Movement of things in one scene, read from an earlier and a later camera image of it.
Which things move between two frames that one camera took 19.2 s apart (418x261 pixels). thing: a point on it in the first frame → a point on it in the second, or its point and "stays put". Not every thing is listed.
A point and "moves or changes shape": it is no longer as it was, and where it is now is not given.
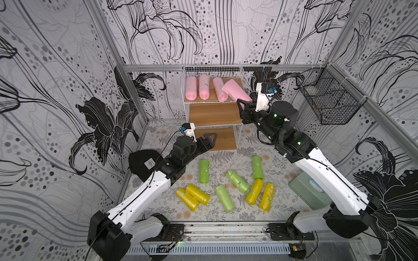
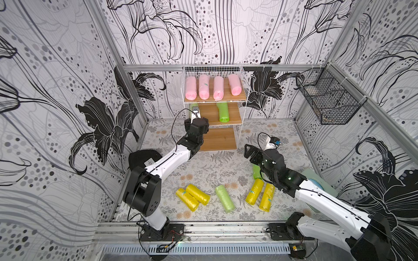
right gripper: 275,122 → 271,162
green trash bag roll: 257,168 → 223,112
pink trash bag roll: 191,88 stays put
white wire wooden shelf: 210,94 stays put
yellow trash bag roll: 200,195 stays put
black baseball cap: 143,162 stays put
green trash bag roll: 225,198 stays put
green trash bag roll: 235,180 → 192,105
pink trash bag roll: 222,95 moves or changes shape
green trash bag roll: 204,171 → 256,172
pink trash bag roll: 236,92 moves or changes shape
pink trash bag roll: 204,87 stays put
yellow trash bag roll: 188,199 stays put
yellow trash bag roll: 253,194 stays put
